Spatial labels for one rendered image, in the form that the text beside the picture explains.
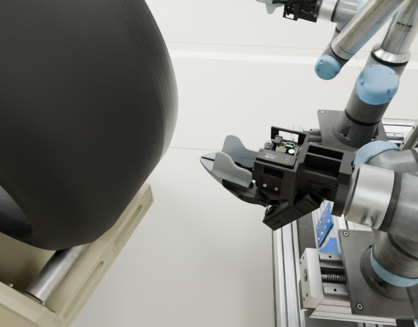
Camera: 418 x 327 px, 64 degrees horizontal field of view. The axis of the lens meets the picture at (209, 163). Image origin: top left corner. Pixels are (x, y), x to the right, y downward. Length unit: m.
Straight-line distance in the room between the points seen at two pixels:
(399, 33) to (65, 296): 1.09
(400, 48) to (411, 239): 0.81
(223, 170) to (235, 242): 1.26
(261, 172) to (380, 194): 0.14
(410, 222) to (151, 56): 0.38
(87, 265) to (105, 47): 0.49
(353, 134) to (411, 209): 0.77
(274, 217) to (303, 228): 1.07
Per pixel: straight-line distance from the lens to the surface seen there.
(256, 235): 1.75
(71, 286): 0.77
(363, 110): 1.13
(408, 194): 0.44
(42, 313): 0.68
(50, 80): 0.38
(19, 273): 0.90
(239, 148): 0.49
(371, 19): 1.03
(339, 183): 0.43
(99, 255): 0.78
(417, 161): 0.59
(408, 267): 0.52
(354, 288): 0.94
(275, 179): 0.42
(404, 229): 0.45
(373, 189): 0.43
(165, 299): 1.63
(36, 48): 0.39
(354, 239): 1.00
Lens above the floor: 1.54
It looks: 51 degrees down
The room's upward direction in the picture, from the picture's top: straight up
